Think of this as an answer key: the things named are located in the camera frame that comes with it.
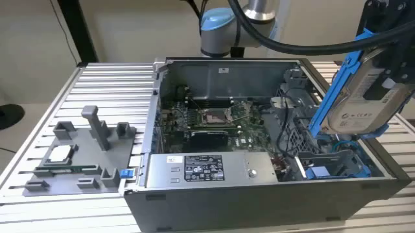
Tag grey metal disk bay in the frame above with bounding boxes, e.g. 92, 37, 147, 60
271, 67, 374, 182

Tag thin black wall cable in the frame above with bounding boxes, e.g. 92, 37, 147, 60
48, 0, 82, 64

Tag blue plastic bay block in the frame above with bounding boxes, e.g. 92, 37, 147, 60
306, 166, 331, 180

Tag black RAM slot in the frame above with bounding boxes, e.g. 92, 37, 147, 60
187, 123, 239, 129

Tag green RAM stick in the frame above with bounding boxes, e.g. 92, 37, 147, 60
35, 164, 99, 172

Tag hard disk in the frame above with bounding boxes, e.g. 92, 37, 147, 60
307, 28, 415, 140

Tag black open PC case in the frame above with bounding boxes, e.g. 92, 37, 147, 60
124, 57, 413, 233

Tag grey parts rack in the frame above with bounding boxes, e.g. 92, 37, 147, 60
23, 105, 139, 197

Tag black round stand foot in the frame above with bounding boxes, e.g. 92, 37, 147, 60
0, 103, 26, 131

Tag CPU socket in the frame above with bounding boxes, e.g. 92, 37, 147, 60
200, 108, 234, 124

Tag blue disk wire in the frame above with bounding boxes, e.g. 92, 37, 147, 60
331, 138, 359, 157

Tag silver CPU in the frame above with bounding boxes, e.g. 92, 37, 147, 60
47, 146, 75, 163

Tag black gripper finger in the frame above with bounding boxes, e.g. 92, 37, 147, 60
363, 36, 415, 100

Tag black graphics card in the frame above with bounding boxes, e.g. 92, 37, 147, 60
187, 130, 230, 152

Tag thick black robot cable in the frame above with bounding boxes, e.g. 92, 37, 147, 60
227, 0, 415, 57

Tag metal socket cover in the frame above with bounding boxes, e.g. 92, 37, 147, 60
227, 102, 254, 122

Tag green motherboard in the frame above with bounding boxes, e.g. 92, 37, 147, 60
160, 97, 277, 155

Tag silver power supply unit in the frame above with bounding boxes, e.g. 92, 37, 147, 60
144, 151, 279, 190

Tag black disk wire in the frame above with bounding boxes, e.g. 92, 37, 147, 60
277, 89, 298, 157

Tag black upright frame post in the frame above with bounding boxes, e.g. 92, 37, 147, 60
56, 0, 100, 63

